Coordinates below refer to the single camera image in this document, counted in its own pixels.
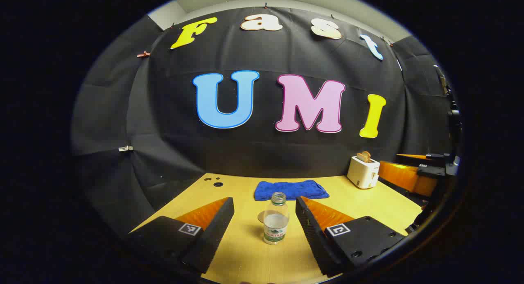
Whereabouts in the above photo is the clear plastic water bottle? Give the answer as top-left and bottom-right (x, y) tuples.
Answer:
(263, 192), (290, 245)

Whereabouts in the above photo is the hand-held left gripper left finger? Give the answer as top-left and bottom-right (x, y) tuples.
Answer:
(129, 197), (235, 274)

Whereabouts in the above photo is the black backdrop cloth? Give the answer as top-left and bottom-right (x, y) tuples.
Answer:
(70, 6), (455, 235)

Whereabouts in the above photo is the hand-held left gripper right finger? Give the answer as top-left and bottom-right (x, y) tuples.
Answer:
(296, 196), (406, 277)

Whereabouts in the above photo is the white toaster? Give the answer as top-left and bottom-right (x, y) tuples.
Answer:
(347, 155), (380, 189)

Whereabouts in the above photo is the folded blue towel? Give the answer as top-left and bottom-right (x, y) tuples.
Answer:
(254, 180), (330, 201)

